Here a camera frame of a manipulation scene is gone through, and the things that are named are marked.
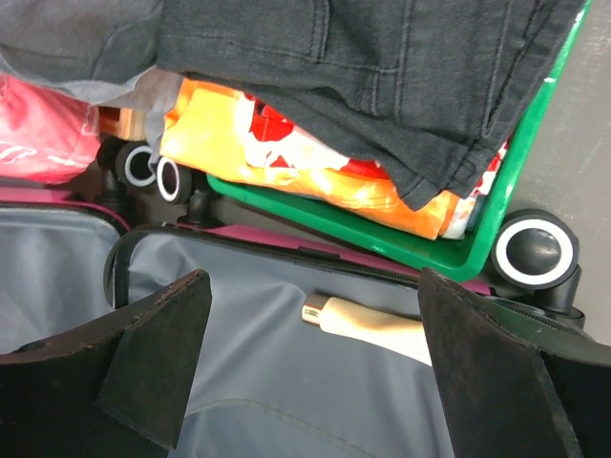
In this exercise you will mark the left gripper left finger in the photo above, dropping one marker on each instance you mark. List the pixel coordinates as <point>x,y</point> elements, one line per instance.
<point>117,386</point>

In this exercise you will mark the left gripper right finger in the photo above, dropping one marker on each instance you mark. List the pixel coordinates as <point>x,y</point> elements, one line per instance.
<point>512,384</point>

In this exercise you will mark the pink hard-shell suitcase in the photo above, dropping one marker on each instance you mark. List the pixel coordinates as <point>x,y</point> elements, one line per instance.
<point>267,384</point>

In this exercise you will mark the green plastic tray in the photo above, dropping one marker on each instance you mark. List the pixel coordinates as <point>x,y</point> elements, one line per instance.
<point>459,259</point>

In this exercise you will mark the orange item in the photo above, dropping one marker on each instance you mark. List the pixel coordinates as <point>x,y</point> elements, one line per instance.
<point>238,138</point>

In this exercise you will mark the white red floral garment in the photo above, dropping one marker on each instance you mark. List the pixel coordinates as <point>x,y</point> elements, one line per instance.
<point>477,191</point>

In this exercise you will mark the black denim jeans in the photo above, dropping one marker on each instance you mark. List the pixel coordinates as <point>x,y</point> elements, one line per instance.
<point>429,89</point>

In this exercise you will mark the coral patterned jacket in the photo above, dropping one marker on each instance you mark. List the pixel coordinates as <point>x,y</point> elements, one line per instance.
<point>46,137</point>

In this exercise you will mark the wooden clothes rack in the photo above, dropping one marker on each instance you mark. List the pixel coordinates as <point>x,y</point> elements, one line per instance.
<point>123,123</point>

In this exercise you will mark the grey hanging garment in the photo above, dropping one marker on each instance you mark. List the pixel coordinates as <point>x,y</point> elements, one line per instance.
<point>100,52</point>

